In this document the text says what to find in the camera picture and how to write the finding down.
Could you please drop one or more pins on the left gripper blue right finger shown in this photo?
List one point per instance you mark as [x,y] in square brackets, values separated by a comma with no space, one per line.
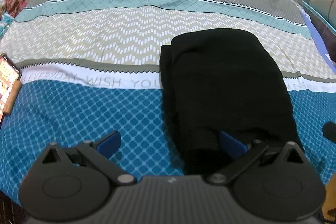
[232,146]

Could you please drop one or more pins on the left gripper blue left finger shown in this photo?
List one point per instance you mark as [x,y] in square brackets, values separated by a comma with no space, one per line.
[109,144]

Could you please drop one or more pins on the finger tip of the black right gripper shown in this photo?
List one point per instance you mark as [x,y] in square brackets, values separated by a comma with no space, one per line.
[329,131]

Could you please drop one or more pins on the black pants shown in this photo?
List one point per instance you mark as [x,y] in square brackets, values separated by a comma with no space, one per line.
[222,81]

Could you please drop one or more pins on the purple mattress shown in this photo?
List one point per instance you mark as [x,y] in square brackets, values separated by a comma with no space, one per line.
[319,43]

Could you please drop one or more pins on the wooden phone stand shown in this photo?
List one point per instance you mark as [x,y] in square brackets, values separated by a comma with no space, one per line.
[12,97]

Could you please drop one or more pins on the striped patterned bed sheet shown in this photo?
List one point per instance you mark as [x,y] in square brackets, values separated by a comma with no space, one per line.
[83,79]

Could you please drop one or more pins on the smartphone with lit screen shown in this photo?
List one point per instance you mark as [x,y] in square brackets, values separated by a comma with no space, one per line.
[9,74]

